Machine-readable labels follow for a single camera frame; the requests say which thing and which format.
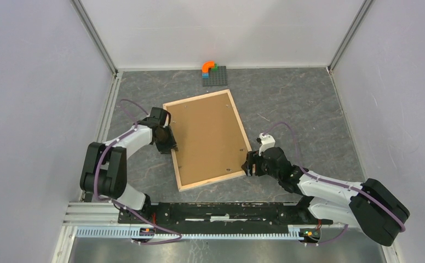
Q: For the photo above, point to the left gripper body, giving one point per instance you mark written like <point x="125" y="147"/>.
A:
<point x="167" y="136"/>

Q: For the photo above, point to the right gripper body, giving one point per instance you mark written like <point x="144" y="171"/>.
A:
<point x="263" y="169"/>

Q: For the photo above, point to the wooden picture frame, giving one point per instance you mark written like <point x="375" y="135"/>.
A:
<point x="198" y="183"/>

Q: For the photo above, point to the brown cardboard backing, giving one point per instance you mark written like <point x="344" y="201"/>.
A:
<point x="209" y="138"/>

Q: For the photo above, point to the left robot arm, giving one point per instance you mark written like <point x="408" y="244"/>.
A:
<point x="104" y="172"/>

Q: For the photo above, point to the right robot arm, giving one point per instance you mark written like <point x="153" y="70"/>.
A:
<point x="368" y="206"/>

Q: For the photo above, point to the grey lego baseplate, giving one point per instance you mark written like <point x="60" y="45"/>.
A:
<point x="217" y="77"/>

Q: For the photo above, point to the orange curved lego brick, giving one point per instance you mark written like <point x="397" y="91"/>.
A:
<point x="207" y="66"/>

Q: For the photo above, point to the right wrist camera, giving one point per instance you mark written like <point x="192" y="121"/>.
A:
<point x="265" y="141"/>

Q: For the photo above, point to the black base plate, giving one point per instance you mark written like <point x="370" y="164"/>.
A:
<point x="229" y="217"/>

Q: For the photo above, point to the aluminium rail frame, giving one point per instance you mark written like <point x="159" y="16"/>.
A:
<point x="305" y="97"/>

